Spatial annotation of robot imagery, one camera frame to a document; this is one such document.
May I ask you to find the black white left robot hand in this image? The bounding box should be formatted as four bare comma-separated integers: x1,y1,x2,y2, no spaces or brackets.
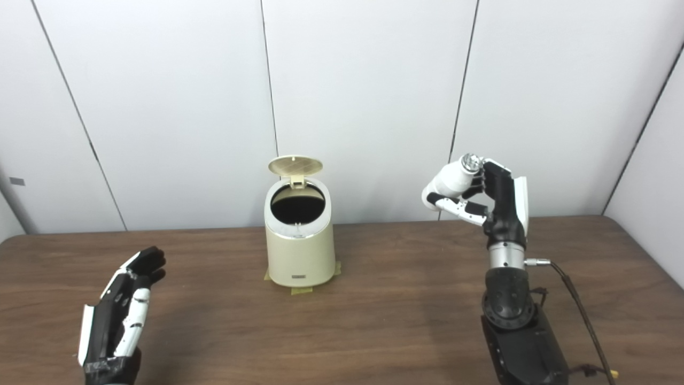
78,246,167,385

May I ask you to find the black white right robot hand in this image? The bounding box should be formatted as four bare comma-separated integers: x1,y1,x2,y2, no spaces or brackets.
426,159,530,249

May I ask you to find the small white plastic bottle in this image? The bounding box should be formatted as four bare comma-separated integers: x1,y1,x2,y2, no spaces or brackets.
421,153,485,212

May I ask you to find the cream-colored bin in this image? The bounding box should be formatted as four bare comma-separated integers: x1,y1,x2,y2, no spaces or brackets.
264,176,336,288

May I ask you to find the cream round bin lid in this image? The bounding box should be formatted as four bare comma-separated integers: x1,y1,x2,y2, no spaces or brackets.
268,155,324,189

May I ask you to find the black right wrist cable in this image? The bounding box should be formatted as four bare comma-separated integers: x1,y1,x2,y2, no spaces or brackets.
525,258,619,385

